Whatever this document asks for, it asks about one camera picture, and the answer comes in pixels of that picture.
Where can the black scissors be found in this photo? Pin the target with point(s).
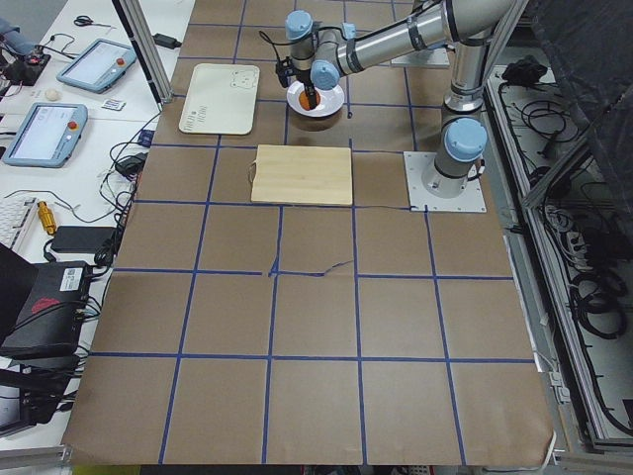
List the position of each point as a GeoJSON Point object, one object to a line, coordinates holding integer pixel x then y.
{"type": "Point", "coordinates": [84, 21]}

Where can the bamboo cutting board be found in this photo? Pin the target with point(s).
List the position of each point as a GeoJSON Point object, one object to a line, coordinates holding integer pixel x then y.
{"type": "Point", "coordinates": [303, 175]}

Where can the white keyboard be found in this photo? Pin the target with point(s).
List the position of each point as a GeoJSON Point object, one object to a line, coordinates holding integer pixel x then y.
{"type": "Point", "coordinates": [17, 216]}

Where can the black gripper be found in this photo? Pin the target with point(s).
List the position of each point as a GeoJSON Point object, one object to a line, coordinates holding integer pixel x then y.
{"type": "Point", "coordinates": [307, 82]}

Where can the cream bear tray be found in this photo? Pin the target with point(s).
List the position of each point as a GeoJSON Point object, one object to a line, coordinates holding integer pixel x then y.
{"type": "Point", "coordinates": [220, 100]}

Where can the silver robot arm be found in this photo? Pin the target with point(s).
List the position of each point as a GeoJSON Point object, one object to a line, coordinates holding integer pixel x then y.
{"type": "Point", "coordinates": [320, 55]}

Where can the orange fruit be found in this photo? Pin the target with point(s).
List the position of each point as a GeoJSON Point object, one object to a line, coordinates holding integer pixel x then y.
{"type": "Point", "coordinates": [309, 100]}

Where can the blue teach pendant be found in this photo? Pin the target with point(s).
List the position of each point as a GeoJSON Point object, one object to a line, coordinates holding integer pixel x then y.
{"type": "Point", "coordinates": [48, 135]}
{"type": "Point", "coordinates": [99, 67]}

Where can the black computer box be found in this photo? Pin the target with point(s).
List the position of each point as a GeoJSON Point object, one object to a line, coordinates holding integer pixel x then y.
{"type": "Point", "coordinates": [39, 304]}

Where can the far blue teach pendant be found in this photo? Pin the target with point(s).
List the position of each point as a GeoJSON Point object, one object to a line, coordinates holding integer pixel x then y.
{"type": "Point", "coordinates": [99, 67]}

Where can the aluminium frame post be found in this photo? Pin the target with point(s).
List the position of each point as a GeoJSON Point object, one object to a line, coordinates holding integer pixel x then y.
{"type": "Point", "coordinates": [138, 32]}

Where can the black power adapter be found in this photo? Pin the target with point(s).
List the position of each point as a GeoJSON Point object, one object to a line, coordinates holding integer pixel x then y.
{"type": "Point", "coordinates": [165, 41]}

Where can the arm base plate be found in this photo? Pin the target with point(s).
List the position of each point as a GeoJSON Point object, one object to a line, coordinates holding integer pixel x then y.
{"type": "Point", "coordinates": [429, 191]}
{"type": "Point", "coordinates": [436, 58]}

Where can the white round plate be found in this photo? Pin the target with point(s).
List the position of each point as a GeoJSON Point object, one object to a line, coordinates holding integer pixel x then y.
{"type": "Point", "coordinates": [328, 102]}

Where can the gold metal cylinder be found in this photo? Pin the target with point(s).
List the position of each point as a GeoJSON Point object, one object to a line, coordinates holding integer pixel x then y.
{"type": "Point", "coordinates": [47, 219]}

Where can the near blue teach pendant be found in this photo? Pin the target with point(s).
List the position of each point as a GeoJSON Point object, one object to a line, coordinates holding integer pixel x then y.
{"type": "Point", "coordinates": [48, 135]}

